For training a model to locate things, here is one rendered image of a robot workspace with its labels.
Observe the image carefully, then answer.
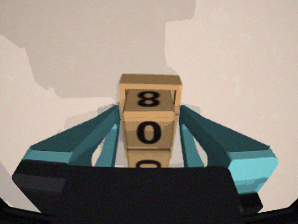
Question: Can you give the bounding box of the tan wooden cube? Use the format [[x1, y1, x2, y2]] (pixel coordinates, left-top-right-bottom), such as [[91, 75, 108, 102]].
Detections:
[[127, 148, 171, 168], [122, 89, 175, 149]]

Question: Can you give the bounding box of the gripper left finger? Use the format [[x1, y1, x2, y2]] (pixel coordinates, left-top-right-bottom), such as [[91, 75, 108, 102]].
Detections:
[[20, 105, 120, 167]]

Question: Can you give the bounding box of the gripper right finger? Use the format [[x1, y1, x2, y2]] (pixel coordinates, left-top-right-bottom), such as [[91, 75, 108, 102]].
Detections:
[[179, 105, 278, 195]]

